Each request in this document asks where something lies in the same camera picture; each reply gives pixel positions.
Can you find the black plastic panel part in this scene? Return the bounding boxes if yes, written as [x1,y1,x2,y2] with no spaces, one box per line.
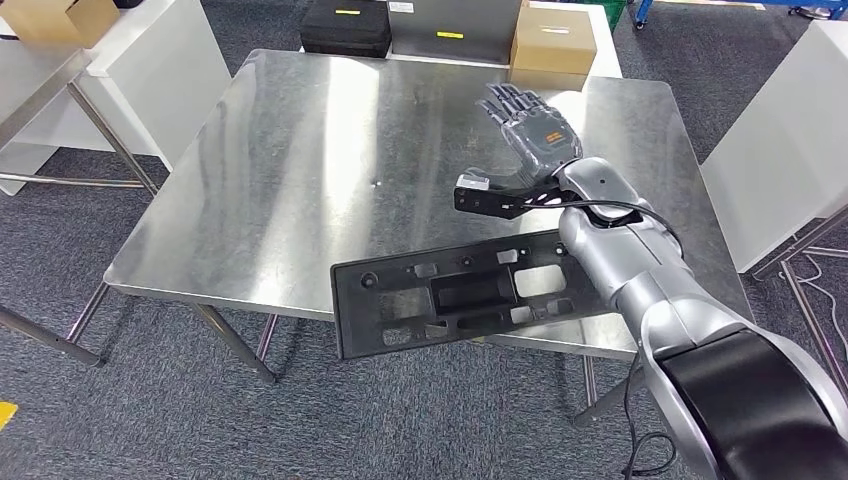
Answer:
[329,228,614,362]

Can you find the black case with yellow label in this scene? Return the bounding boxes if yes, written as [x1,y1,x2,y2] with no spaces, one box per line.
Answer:
[299,0,393,60]

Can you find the grey metal box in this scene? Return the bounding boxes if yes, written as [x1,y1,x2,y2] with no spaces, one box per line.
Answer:
[386,0,526,66]

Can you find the brown cardboard box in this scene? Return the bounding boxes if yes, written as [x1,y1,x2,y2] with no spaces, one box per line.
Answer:
[0,0,122,50]
[508,3,599,92]

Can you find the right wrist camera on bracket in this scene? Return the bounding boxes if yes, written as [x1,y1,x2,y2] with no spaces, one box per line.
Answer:
[453,170,564,221]

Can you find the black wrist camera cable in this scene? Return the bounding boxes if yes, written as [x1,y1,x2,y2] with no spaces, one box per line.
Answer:
[521,198,685,258]

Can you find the black hanging robot cable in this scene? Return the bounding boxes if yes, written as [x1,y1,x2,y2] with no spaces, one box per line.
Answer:
[621,354,678,480]

